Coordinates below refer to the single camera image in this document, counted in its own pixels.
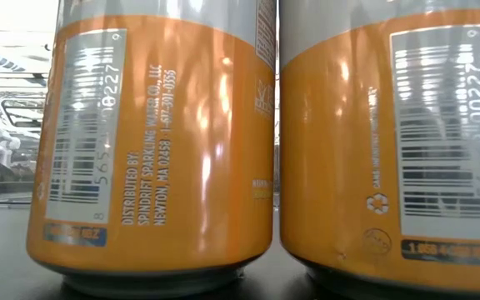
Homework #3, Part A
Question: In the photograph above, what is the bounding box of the clear plastic bin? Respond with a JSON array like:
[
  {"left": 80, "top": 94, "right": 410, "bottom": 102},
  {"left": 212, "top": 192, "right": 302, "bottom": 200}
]
[{"left": 0, "top": 73, "right": 52, "bottom": 207}]

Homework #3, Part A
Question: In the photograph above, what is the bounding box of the orange mango soda can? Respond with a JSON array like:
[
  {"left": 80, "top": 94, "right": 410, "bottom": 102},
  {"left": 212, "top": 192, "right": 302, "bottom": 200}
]
[
  {"left": 278, "top": 0, "right": 480, "bottom": 300},
  {"left": 26, "top": 0, "right": 278, "bottom": 299}
]

